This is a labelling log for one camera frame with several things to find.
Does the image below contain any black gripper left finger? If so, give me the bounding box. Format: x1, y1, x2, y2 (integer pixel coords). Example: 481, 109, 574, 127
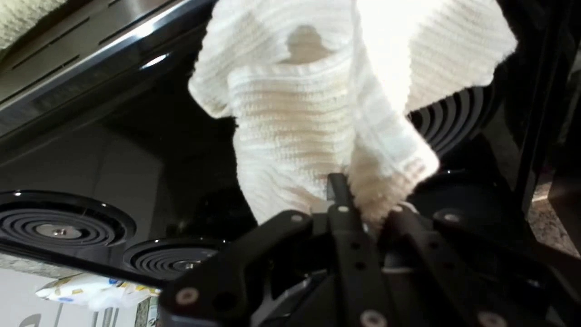
327, 173, 392, 327

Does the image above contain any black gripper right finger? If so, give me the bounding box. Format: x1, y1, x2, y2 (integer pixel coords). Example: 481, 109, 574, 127
388, 209, 503, 327

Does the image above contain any white ribbed towel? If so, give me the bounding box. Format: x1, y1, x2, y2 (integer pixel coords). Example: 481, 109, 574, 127
189, 0, 517, 225

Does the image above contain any yellow hanging towel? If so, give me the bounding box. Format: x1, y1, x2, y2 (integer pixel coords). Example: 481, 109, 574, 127
0, 0, 67, 51

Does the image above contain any black electric stove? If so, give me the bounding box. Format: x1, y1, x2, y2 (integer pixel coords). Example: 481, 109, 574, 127
0, 0, 579, 284

